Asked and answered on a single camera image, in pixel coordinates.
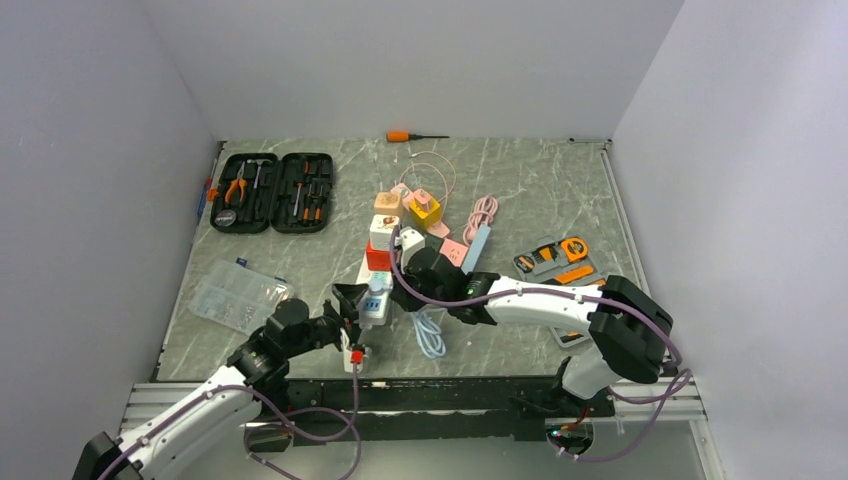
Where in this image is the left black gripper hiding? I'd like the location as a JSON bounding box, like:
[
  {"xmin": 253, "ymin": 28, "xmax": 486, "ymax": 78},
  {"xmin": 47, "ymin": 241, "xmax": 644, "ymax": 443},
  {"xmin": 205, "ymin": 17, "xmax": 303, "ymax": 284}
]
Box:
[{"xmin": 285, "ymin": 282, "xmax": 367, "ymax": 358}]

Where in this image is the white power strip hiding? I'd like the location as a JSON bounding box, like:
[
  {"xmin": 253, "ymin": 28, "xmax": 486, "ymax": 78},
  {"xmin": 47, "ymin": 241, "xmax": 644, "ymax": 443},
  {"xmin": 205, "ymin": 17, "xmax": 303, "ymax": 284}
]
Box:
[{"xmin": 356, "ymin": 259, "xmax": 393, "ymax": 329}]

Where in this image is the pink cube socket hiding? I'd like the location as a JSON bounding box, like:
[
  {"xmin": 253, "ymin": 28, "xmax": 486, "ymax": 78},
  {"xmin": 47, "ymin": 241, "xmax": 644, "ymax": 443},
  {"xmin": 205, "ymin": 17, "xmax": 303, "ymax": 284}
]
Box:
[{"xmin": 439, "ymin": 238, "xmax": 469, "ymax": 267}]

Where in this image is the red cube adapter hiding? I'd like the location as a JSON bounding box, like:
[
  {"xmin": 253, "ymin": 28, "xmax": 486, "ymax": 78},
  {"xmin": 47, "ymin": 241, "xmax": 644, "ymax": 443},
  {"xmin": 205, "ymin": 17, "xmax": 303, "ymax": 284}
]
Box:
[{"xmin": 365, "ymin": 242, "xmax": 391, "ymax": 272}]

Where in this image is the light blue cable with plug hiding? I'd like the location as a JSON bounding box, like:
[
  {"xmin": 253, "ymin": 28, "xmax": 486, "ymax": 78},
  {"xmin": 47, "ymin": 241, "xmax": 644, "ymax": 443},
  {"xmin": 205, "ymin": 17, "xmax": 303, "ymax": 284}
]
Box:
[{"xmin": 368, "ymin": 276, "xmax": 448, "ymax": 360}]

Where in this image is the light blue power strip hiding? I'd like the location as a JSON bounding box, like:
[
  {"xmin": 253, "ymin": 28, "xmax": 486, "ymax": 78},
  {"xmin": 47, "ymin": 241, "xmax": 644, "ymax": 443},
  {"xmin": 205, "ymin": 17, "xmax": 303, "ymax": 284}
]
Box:
[{"xmin": 461, "ymin": 224, "xmax": 491, "ymax": 273}]

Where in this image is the yellow cube adapter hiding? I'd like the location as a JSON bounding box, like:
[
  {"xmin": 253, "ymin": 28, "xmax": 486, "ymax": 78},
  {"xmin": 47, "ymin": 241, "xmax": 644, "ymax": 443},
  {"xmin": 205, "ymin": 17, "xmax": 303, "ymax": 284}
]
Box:
[{"xmin": 409, "ymin": 198, "xmax": 442, "ymax": 229}]

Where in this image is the white cube adapter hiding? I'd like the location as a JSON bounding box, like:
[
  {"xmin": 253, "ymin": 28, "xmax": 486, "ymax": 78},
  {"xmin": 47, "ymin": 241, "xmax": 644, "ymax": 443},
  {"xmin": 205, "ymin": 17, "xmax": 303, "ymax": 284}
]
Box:
[{"xmin": 369, "ymin": 214, "xmax": 400, "ymax": 251}]

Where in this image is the wooden beige cube adapter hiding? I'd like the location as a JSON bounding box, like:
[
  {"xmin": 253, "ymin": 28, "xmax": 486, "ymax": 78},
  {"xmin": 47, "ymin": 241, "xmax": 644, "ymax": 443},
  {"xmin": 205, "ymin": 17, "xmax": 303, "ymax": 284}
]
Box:
[{"xmin": 373, "ymin": 192, "xmax": 405, "ymax": 217}]

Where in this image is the clear plastic screw box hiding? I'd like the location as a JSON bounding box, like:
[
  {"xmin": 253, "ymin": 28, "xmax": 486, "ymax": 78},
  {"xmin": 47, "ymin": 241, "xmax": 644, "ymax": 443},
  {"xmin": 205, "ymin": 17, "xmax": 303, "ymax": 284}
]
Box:
[{"xmin": 188, "ymin": 260, "xmax": 295, "ymax": 335}]

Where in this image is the black tool case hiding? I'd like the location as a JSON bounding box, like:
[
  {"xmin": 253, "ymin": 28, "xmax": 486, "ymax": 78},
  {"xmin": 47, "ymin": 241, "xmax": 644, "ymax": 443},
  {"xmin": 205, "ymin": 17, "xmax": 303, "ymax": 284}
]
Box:
[{"xmin": 207, "ymin": 153, "xmax": 335, "ymax": 234}]

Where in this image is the grey tool case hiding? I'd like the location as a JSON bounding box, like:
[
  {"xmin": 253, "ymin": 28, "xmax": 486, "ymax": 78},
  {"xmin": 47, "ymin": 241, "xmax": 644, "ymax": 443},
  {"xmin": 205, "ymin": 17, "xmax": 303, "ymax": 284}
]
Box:
[{"xmin": 512, "ymin": 235, "xmax": 617, "ymax": 349}]

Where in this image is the pink power strip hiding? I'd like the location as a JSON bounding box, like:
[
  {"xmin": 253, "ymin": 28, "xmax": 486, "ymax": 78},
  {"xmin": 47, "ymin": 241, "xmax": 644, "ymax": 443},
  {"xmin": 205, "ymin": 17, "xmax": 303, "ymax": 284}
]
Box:
[{"xmin": 390, "ymin": 183, "xmax": 450, "ymax": 238}]

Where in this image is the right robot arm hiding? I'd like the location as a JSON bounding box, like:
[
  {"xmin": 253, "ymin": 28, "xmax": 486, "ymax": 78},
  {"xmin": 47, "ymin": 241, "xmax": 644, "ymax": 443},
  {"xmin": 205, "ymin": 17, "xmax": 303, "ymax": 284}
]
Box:
[{"xmin": 390, "ymin": 248, "xmax": 682, "ymax": 415}]

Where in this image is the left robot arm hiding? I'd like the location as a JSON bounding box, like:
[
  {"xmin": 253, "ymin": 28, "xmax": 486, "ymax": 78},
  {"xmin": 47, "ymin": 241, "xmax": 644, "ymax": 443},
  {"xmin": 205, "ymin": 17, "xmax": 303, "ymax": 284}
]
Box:
[{"xmin": 73, "ymin": 284, "xmax": 369, "ymax": 479}]

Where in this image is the black base bar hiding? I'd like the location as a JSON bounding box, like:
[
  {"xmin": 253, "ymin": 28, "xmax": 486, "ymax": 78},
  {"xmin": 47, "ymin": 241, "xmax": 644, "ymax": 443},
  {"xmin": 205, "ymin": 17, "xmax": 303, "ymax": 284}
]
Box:
[{"xmin": 250, "ymin": 376, "xmax": 615, "ymax": 451}]

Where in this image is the blue red pen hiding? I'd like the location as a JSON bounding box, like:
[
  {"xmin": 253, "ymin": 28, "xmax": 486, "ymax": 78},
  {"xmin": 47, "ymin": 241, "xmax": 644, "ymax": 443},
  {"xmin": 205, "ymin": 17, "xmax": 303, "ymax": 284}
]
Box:
[{"xmin": 196, "ymin": 176, "xmax": 213, "ymax": 219}]

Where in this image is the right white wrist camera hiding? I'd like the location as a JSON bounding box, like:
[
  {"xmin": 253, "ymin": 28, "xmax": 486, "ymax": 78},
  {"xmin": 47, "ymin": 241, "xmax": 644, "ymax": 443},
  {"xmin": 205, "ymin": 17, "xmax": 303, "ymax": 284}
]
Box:
[{"xmin": 399, "ymin": 227, "xmax": 426, "ymax": 268}]

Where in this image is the thin pink cable loop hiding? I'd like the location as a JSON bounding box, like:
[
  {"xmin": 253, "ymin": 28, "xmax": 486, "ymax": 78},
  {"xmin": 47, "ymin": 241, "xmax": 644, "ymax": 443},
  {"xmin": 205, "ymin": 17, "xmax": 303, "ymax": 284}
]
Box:
[{"xmin": 397, "ymin": 150, "xmax": 458, "ymax": 213}]

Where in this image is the orange handled screwdriver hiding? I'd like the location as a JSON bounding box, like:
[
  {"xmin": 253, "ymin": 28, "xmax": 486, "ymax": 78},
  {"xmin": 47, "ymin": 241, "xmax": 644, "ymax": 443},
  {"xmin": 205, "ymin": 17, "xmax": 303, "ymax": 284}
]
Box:
[{"xmin": 385, "ymin": 131, "xmax": 449, "ymax": 143}]

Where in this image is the aluminium rail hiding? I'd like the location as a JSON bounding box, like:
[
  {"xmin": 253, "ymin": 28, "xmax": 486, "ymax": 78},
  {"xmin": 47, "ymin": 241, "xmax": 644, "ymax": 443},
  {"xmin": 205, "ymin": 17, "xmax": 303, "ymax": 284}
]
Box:
[{"xmin": 119, "ymin": 376, "xmax": 707, "ymax": 433}]

